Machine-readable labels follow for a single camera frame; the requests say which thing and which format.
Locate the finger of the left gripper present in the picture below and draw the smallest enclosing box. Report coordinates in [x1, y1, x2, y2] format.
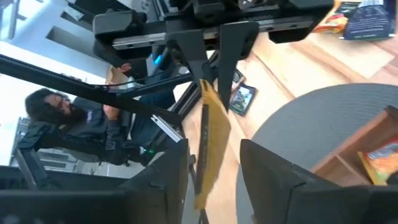
[217, 21, 259, 110]
[167, 29, 215, 83]

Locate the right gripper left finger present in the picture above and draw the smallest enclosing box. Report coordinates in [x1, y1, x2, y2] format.
[0, 139, 190, 224]

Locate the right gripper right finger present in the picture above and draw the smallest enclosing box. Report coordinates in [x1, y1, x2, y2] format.
[241, 139, 398, 224]

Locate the dark blue tea packet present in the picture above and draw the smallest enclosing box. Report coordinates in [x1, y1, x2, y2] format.
[343, 0, 397, 41]
[228, 83, 257, 118]

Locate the orange tea packet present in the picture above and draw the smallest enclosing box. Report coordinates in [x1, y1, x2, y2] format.
[193, 78, 233, 211]
[356, 136, 398, 187]
[312, 0, 349, 34]

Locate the wooden tea organizer box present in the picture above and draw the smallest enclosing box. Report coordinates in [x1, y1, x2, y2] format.
[310, 105, 398, 187]

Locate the round grey woven placemat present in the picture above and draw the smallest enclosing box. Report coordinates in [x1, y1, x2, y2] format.
[235, 83, 398, 224]

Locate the person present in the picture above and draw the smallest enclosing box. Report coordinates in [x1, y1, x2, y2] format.
[17, 62, 177, 167]

